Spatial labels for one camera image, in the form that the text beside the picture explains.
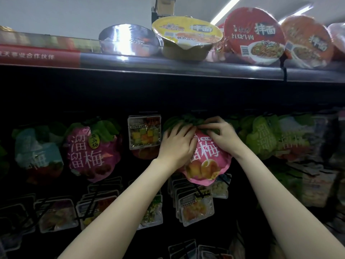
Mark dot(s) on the person's right hand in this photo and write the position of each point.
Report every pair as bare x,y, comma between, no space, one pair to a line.
226,137

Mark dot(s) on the person's left hand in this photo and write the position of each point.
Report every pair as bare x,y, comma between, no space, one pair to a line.
178,148

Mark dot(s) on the small pink round snack bag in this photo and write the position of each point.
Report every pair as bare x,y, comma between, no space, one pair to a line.
207,164

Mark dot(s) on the clear white candy packets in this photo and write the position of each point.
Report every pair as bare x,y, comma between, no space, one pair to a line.
220,187

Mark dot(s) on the clear yellow-label candy bag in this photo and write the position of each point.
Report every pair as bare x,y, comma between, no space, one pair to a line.
195,208

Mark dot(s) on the clear green candy packets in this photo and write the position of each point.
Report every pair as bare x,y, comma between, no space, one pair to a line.
155,213

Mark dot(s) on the green snack pouch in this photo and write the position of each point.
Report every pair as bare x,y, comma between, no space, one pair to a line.
285,183

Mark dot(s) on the row of small clear pouches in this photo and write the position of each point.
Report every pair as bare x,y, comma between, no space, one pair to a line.
197,250

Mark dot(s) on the clear mixed candy packets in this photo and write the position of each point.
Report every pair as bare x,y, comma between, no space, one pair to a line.
56,215

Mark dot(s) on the large teal round snack bag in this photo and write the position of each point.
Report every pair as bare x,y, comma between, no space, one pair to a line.
37,153

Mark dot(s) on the person's right forearm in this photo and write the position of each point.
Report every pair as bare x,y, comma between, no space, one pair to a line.
291,213

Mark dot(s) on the person's left forearm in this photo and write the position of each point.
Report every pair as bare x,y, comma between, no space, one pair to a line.
118,218

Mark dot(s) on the red noodle packet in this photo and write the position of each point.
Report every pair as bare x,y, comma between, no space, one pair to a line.
253,37

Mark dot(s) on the yellow lidded bowl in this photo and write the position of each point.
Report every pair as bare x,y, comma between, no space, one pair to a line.
187,37

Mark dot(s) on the orange noodle bowl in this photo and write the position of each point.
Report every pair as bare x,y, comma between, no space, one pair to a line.
307,43

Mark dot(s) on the ceiling light tube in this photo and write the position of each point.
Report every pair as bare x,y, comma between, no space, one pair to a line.
226,9

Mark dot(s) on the brown box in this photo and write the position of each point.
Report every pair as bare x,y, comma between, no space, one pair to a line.
164,7

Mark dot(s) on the red lidded noodle bowl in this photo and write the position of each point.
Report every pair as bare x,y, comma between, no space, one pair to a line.
338,37

